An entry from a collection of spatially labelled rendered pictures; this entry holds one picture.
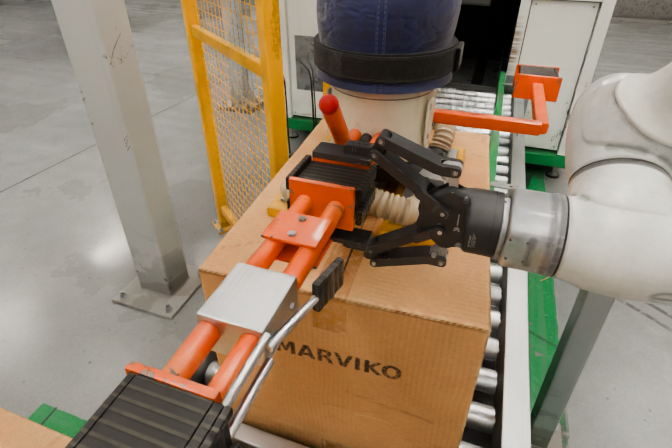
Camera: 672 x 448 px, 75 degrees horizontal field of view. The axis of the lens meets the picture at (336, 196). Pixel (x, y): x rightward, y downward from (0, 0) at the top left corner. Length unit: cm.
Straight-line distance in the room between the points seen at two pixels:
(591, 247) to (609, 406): 139
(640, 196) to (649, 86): 12
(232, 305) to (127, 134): 130
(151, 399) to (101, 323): 173
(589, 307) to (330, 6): 91
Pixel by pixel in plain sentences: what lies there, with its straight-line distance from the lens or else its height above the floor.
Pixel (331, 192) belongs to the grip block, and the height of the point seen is 110.
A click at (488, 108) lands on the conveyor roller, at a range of 244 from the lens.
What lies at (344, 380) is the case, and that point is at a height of 78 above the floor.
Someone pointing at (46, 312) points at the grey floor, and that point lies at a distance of 222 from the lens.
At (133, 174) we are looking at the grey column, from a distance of 172.
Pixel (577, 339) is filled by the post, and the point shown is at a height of 48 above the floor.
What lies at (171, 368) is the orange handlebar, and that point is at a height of 109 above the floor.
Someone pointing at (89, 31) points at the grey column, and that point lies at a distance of 158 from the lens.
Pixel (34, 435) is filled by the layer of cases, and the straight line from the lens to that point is 110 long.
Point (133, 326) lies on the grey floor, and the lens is 200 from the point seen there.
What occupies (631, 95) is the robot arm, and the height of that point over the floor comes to 121.
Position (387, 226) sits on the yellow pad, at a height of 97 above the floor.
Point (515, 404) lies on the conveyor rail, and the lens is 98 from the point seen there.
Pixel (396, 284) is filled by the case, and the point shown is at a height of 95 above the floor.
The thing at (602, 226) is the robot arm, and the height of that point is 112.
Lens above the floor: 137
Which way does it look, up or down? 32 degrees down
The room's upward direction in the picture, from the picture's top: straight up
